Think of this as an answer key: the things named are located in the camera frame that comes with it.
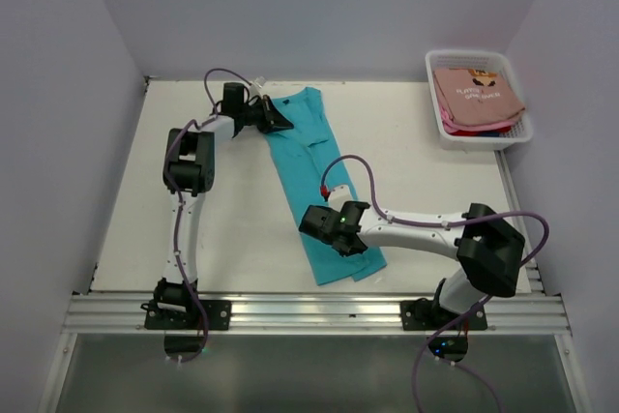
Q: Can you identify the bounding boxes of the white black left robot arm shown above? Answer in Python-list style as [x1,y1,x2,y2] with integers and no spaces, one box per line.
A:
[151,78,294,329]

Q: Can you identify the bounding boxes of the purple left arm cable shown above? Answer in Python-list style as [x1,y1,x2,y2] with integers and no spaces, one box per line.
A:
[162,68,262,341]

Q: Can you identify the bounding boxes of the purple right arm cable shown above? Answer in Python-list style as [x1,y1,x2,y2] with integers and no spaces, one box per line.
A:
[319,155,551,413]

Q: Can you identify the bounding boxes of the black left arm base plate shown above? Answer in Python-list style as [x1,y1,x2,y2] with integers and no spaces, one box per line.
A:
[140,300,232,331]

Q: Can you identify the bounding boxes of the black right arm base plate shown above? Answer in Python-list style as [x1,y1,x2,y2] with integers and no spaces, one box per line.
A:
[399,298,488,331]

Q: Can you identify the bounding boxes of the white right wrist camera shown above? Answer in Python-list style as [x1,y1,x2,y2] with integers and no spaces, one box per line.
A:
[320,184,354,211]

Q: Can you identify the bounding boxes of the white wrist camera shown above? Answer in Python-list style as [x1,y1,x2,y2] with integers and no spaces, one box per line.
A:
[249,76,266,98]
[320,184,354,211]

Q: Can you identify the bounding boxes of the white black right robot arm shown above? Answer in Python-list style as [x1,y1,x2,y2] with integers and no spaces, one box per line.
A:
[299,200,525,329]

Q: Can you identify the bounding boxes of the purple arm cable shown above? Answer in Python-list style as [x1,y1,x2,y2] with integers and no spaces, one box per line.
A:
[162,68,262,341]
[319,155,551,413]

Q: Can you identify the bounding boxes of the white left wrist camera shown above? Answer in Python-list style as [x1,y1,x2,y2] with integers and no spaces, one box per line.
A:
[249,76,266,98]

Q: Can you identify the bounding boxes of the turquoise t shirt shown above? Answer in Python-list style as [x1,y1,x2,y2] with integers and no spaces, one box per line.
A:
[265,87,387,285]

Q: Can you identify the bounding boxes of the aluminium mounting rail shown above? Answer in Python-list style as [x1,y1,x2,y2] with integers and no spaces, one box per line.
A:
[61,292,572,336]

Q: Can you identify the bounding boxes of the pink printed folded t shirt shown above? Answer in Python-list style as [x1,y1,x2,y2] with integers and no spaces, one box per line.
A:
[433,68,525,125]

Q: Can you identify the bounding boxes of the light pink folded t shirt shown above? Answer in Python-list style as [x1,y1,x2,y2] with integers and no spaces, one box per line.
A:
[439,107,521,135]

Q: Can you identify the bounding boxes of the red folded t shirt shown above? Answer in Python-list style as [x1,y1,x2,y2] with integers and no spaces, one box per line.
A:
[452,126,512,137]

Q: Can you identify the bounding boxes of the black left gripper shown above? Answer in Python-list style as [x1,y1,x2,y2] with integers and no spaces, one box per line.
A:
[238,95,292,134]

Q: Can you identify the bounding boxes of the white plastic basket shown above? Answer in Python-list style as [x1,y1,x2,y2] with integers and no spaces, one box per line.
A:
[426,49,533,152]

